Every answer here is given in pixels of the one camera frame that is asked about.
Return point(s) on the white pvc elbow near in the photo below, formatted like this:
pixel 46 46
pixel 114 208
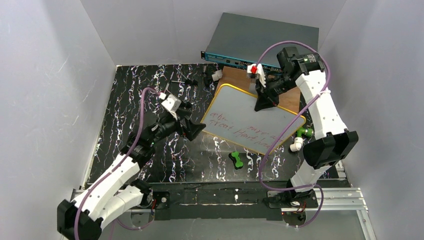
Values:
pixel 297 144

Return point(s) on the yellow framed whiteboard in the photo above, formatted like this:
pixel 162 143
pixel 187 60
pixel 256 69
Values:
pixel 231 117

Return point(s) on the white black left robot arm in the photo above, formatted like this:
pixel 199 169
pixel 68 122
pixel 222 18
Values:
pixel 112 179

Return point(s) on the green black whiteboard eraser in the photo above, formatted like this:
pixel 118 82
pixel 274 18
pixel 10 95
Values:
pixel 236 160

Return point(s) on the white pvc elbow far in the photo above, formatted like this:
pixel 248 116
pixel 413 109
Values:
pixel 217 75

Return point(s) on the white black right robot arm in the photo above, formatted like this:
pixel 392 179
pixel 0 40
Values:
pixel 332 139

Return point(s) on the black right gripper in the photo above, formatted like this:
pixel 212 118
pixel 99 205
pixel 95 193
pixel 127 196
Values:
pixel 263 91

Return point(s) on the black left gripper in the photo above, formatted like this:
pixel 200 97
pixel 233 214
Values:
pixel 183 122

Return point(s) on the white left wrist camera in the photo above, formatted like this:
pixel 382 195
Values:
pixel 170 102

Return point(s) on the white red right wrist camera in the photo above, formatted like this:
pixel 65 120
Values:
pixel 256 71

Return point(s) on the teal grey network switch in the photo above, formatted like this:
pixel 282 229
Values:
pixel 238 40

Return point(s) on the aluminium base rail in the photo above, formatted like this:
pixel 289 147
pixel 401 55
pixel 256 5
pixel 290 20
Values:
pixel 237 200

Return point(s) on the brown wooden board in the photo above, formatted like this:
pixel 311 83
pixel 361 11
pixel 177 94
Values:
pixel 289 100

